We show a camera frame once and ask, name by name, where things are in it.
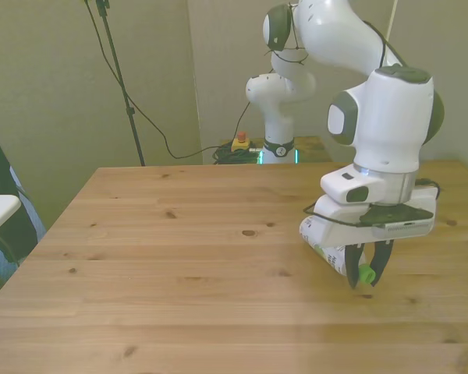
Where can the white spray can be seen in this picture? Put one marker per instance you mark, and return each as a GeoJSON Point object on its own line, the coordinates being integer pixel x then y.
{"type": "Point", "coordinates": [332, 259]}

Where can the black tripod stand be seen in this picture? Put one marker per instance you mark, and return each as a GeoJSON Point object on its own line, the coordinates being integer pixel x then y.
{"type": "Point", "coordinates": [119, 74]}

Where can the small wooden robot base table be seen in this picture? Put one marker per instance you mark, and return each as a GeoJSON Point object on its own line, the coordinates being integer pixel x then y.
{"type": "Point", "coordinates": [314, 150]}

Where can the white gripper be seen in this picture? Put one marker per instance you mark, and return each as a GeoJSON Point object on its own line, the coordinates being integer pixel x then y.
{"type": "Point", "coordinates": [339, 230]}

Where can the yellow emergency stop button box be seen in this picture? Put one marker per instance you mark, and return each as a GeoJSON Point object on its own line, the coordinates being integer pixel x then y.
{"type": "Point", "coordinates": [240, 145]}

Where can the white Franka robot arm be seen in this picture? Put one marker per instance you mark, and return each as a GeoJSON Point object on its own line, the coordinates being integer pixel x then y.
{"type": "Point", "coordinates": [386, 117]}

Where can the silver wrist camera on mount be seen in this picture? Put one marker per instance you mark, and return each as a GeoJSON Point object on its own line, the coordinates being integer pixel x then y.
{"type": "Point", "coordinates": [405, 230]}

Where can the thin beige pole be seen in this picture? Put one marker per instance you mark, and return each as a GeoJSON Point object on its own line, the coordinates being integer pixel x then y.
{"type": "Point", "coordinates": [392, 17]}

